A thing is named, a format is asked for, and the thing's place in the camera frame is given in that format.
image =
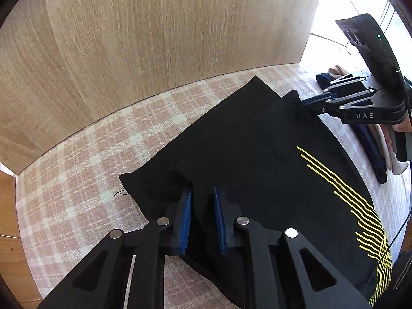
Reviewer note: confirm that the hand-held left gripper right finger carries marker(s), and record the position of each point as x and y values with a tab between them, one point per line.
220	222

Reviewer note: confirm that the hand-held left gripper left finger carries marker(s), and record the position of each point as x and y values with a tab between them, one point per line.
186	219

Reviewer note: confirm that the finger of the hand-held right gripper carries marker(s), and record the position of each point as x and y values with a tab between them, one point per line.
341	101
346	83

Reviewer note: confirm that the black shirt with yellow lines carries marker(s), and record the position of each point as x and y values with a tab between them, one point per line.
257	154

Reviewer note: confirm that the person's right hand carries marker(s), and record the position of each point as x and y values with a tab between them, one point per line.
405	127

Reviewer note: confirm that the pink plaid blanket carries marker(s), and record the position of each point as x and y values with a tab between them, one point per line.
96	154

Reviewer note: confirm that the pine plank board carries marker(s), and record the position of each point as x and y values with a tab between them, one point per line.
9	215

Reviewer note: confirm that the large light wooden board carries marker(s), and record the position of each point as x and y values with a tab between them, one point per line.
144	38

